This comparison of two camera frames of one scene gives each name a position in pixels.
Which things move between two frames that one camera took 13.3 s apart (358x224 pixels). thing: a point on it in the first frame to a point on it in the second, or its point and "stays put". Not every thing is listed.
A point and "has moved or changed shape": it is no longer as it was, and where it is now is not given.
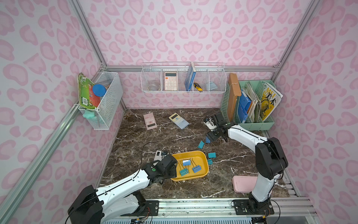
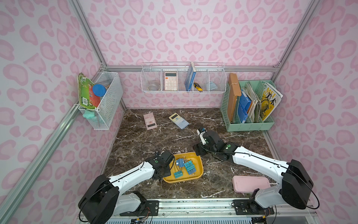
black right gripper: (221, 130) to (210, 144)
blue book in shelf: (190, 77) stays put
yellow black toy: (198, 87) stays put
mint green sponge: (89, 114) stays put
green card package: (87, 98) stays put
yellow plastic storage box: (190, 165) has moved or changed shape
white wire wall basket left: (105, 112) stays put
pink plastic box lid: (244, 184) stays put
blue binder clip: (186, 162) has moved or changed shape
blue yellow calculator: (181, 122) stays put
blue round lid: (99, 90) stays put
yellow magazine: (271, 97) stays put
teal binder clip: (184, 171) has moved or changed shape
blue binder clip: (196, 168) to (192, 171)
